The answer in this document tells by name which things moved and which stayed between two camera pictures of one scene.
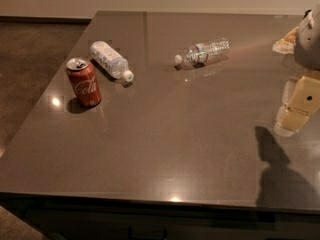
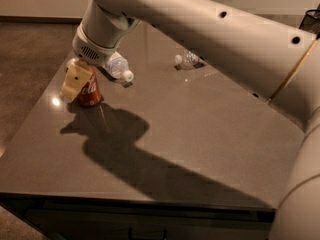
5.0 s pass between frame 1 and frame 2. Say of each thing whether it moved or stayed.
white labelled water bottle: stayed
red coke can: stayed
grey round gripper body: moved
